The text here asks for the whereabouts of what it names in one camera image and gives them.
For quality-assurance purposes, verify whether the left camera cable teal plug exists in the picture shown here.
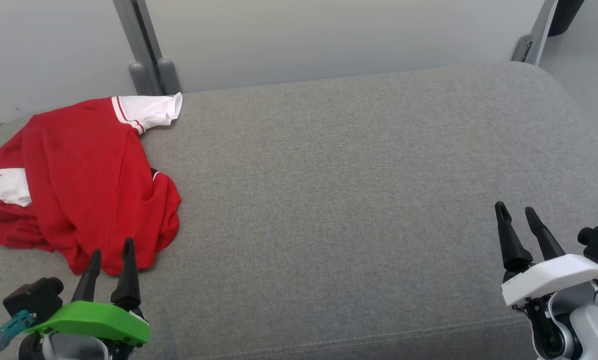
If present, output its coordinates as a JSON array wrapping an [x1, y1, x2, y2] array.
[[0, 309, 36, 360]]

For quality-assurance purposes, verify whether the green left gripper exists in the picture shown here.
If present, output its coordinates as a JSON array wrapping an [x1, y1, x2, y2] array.
[[18, 237, 151, 360]]

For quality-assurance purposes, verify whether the grey fabric sofa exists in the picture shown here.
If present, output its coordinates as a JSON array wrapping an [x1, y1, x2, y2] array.
[[0, 61, 598, 360]]

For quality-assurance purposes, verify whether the red white sports jersey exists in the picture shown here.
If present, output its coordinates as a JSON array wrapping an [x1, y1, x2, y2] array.
[[9, 92, 183, 277]]

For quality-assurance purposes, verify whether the dark grey trash bin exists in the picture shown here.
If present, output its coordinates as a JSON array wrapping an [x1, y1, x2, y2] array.
[[548, 0, 585, 37]]

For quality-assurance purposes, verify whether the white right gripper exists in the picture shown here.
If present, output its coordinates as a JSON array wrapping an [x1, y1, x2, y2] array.
[[495, 201, 598, 360]]

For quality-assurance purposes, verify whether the grey rounded post foot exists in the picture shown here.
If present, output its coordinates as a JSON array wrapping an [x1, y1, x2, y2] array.
[[157, 58, 182, 95], [129, 61, 153, 96]]

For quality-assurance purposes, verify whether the grey partition post with latch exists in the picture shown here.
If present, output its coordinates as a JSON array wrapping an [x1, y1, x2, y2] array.
[[113, 0, 167, 96]]

